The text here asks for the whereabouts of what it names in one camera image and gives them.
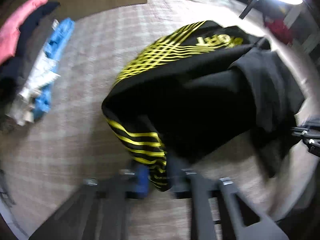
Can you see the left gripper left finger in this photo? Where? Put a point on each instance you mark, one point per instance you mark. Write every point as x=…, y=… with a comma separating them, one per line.
x=98, y=209

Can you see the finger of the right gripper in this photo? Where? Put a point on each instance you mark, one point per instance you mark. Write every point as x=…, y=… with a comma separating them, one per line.
x=308, y=130

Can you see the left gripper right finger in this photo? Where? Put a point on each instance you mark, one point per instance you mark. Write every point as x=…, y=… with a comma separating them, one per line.
x=219, y=202

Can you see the black yellow striped sport shirt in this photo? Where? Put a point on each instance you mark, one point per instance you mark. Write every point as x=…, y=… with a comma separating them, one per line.
x=192, y=91

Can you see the checkered woven rug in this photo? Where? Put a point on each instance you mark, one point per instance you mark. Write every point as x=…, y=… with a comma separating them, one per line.
x=45, y=162

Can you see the red cloth bag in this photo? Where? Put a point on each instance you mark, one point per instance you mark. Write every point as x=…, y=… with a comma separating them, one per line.
x=280, y=31

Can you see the white collared shirt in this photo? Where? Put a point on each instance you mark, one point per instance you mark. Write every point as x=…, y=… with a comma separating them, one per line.
x=21, y=110

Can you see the black tripod stand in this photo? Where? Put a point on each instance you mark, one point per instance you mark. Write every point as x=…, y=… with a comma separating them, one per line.
x=248, y=8

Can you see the blue folded shirt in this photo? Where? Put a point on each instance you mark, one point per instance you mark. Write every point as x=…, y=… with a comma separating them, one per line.
x=53, y=49

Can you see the navy folded garment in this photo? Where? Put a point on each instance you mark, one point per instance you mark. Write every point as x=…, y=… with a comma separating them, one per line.
x=11, y=70

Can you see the pink folded garment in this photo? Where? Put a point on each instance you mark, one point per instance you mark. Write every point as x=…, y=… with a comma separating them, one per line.
x=10, y=29

